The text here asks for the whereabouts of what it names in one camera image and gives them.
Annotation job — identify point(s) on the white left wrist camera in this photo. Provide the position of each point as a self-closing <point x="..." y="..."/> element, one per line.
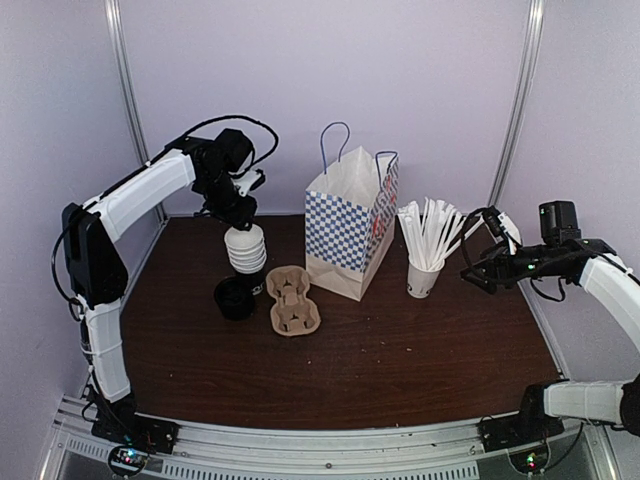
<point x="249" y="181"/>

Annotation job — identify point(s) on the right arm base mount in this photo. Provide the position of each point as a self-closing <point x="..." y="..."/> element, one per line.
<point x="514" y="430"/>

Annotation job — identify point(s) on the left aluminium corner post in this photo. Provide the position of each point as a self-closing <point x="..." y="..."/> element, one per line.
<point x="116" y="33"/>

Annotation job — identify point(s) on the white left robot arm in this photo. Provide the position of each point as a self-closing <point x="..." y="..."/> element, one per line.
<point x="98" y="276"/>

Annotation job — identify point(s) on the white cup holding straws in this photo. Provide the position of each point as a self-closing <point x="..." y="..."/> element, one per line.
<point x="420" y="282"/>

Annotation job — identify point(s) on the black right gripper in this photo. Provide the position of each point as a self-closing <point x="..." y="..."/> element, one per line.
<point x="500" y="258"/>

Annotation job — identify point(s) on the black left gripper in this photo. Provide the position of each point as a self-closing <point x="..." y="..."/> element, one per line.
<point x="239" y="218"/>

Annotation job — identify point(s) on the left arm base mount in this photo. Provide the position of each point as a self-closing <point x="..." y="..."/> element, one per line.
<point x="120" y="424"/>

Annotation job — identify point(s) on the blue checkered paper bag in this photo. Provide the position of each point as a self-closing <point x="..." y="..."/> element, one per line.
<point x="350" y="215"/>

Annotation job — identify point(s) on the aluminium corner post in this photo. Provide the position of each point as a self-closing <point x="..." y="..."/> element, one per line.
<point x="528" y="63"/>
<point x="116" y="33"/>

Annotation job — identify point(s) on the stack of paper cups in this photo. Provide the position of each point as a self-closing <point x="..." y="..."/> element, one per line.
<point x="247" y="255"/>

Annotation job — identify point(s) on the right aluminium corner post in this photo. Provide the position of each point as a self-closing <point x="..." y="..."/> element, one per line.
<point x="528" y="63"/>

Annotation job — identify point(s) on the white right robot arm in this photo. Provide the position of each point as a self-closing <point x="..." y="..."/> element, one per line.
<point x="584" y="299"/>

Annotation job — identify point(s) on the brown cardboard cup carrier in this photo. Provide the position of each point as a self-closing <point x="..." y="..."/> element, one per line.
<point x="293" y="313"/>

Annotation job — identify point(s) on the aluminium front rail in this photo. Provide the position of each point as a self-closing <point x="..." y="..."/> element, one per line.
<point x="440" y="451"/>

